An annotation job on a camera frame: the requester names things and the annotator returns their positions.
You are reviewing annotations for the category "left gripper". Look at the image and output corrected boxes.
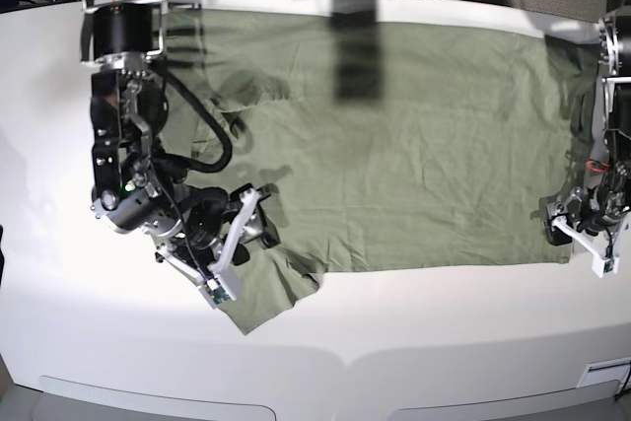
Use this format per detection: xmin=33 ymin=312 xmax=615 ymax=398
xmin=544 ymin=178 xmax=630 ymax=258

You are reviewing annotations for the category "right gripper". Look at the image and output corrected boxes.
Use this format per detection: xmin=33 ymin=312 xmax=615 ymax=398
xmin=155 ymin=183 xmax=281 ymax=292

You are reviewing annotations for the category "green T-shirt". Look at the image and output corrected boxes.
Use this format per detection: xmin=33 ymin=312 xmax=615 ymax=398
xmin=166 ymin=10 xmax=598 ymax=333

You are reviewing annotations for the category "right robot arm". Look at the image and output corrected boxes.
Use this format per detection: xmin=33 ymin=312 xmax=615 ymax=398
xmin=81 ymin=0 xmax=279 ymax=306

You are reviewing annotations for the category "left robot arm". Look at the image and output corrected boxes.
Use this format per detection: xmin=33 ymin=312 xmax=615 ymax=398
xmin=539 ymin=0 xmax=630 ymax=277

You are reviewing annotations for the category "white label sticker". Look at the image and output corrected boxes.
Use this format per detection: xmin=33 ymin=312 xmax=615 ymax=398
xmin=577 ymin=357 xmax=630 ymax=391

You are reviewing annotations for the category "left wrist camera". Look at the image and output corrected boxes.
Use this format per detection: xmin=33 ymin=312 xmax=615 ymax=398
xmin=592 ymin=255 xmax=620 ymax=278

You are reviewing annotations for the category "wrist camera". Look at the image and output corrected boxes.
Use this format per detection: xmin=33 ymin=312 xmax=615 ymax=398
xmin=592 ymin=255 xmax=620 ymax=278
xmin=198 ymin=266 xmax=244 ymax=309

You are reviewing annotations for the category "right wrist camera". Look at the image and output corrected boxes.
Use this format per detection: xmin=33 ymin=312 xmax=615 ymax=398
xmin=198 ymin=266 xmax=244 ymax=309

